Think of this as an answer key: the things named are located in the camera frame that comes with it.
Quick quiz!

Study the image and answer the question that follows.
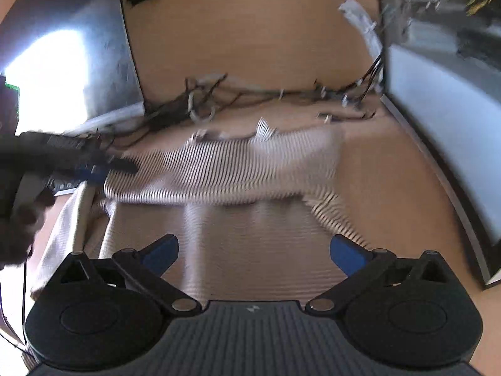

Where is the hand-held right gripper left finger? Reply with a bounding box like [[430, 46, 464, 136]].
[[51, 234, 202, 316]]

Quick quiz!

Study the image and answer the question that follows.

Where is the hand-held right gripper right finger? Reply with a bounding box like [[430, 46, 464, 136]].
[[305, 234, 468, 316]]

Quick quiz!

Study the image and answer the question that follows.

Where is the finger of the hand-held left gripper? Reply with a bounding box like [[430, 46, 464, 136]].
[[74, 151, 139, 185]]

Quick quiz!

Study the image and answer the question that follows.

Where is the striped shirt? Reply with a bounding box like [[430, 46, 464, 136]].
[[31, 117, 376, 302]]

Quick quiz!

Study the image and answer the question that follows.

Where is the person's left hand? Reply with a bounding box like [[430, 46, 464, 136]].
[[0, 189, 56, 268]]

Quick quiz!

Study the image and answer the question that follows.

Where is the black monitor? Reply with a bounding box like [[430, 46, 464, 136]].
[[0, 0, 145, 132]]

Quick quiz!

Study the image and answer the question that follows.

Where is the grey screen panel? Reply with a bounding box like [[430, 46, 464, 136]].
[[380, 42, 501, 291]]

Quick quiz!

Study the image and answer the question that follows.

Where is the black cable bundle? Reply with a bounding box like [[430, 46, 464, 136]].
[[98, 53, 386, 145]]

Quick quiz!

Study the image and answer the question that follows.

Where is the white cable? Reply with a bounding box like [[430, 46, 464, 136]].
[[338, 0, 386, 61]]

